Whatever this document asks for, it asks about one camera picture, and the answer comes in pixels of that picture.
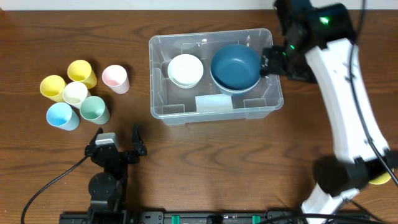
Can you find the light blue cup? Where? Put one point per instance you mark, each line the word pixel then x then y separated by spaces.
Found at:
pixel 62 116

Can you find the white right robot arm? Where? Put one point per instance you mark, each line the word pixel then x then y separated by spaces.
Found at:
pixel 320 46

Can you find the white small bowl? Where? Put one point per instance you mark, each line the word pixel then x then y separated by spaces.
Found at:
pixel 185 70

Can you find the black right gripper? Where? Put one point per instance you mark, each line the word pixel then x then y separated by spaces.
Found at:
pixel 277 65

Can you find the cream cup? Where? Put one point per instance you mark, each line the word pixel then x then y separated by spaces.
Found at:
pixel 75 93

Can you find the clear plastic storage bin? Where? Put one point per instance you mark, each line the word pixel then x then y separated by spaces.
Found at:
pixel 204 102

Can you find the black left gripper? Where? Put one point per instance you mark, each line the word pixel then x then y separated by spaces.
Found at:
pixel 137 145

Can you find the yellow cup rear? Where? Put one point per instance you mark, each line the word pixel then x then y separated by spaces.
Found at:
pixel 81 71

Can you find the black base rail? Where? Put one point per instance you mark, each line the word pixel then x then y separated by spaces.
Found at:
pixel 170 218

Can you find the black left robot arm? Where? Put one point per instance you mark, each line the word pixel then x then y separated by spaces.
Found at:
pixel 108 188

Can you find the blue bowl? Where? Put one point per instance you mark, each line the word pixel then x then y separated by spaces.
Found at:
pixel 236 66
pixel 231 92

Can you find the beige bowl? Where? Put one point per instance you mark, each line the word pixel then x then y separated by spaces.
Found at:
pixel 242 89

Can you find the yellow cup left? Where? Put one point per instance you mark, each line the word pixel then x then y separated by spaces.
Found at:
pixel 52 87

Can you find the yellow bowl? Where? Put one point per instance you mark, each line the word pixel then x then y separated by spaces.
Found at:
pixel 381 180

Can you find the yellow cup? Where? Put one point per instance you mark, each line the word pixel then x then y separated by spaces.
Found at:
pixel 52 87
pixel 81 71

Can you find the pink cup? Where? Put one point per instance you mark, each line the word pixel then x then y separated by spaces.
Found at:
pixel 116 78

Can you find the green cup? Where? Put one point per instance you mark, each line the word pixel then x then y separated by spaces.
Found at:
pixel 94 109

